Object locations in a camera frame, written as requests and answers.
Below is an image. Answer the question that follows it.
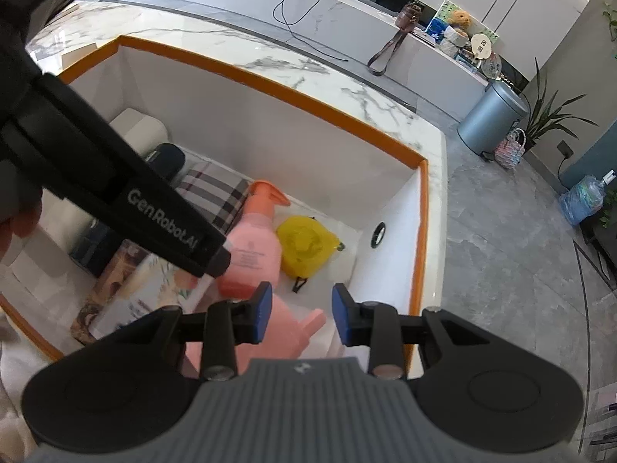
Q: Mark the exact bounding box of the dark blue spray can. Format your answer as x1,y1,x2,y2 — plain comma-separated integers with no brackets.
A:
69,142,187,279

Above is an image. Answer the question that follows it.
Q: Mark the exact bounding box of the green poster picture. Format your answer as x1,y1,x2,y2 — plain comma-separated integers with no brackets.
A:
425,0,500,45

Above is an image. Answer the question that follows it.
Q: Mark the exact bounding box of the brown camera bag with strap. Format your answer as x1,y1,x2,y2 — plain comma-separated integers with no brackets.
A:
366,2,423,76

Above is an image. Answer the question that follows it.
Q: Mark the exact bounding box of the blue water jug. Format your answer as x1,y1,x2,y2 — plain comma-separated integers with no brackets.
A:
558,169,616,227

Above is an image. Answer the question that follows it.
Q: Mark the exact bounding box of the orange cardboard storage box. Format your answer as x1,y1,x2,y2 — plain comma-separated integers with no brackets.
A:
1,35,428,361

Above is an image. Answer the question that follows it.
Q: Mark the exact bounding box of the yellow tape measure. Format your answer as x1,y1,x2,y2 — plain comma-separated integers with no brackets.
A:
276,215,345,293

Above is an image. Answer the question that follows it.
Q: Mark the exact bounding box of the person left hand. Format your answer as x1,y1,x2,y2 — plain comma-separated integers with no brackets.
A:
0,201,43,258

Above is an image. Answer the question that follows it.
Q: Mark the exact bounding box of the pink flip-cap bottle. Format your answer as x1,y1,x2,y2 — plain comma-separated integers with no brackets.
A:
197,291,326,374

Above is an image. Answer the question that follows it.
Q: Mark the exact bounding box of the round paper fan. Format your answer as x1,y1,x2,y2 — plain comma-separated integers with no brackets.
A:
470,34,492,60

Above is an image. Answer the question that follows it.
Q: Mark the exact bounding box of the white cylindrical roll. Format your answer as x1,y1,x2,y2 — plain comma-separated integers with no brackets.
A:
8,106,171,295

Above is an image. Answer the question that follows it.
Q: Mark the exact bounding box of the dark illustrated card box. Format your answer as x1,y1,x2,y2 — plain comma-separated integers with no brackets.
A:
70,240,148,345

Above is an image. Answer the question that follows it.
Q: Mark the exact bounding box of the grey metal trash bin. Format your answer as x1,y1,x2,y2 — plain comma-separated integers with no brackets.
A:
457,81,528,156

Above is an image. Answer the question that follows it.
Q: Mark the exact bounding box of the teddy bear plush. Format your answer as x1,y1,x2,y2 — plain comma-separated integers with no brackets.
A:
447,10,473,30

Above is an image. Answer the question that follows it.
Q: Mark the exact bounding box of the pink pump bottle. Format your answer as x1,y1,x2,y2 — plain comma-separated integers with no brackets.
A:
217,180,291,300

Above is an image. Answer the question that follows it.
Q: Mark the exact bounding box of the woven pastel basket bag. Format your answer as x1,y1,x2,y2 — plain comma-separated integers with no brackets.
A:
494,128,526,171

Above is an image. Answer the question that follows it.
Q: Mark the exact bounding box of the white peach-print wipes canister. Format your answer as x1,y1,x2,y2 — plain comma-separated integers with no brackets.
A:
89,254,214,339

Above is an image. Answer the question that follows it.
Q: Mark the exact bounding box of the plaid grey pouch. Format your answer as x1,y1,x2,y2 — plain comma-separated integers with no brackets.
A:
176,162,250,234

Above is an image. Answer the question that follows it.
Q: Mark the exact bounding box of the tall green potted plant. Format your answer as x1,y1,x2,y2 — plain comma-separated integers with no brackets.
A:
522,60,597,152

